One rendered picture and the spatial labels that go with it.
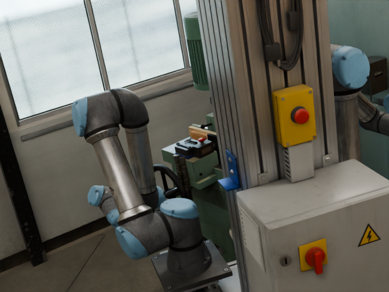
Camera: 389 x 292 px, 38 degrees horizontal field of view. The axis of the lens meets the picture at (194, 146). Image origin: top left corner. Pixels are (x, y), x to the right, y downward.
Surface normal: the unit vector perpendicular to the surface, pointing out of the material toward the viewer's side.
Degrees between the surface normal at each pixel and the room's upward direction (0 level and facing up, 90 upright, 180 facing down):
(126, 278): 0
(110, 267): 0
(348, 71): 83
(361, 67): 82
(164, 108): 90
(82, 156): 90
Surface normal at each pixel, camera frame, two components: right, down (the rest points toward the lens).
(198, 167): 0.62, 0.20
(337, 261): 0.29, 0.32
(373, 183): -0.16, -0.91
